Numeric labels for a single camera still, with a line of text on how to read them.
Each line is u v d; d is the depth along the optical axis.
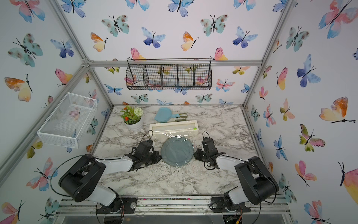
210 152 0.72
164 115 1.14
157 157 0.81
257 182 0.44
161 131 0.96
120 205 0.72
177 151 0.91
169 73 0.98
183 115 1.14
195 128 0.98
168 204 0.76
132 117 0.91
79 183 0.44
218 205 0.74
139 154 0.72
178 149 0.91
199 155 0.82
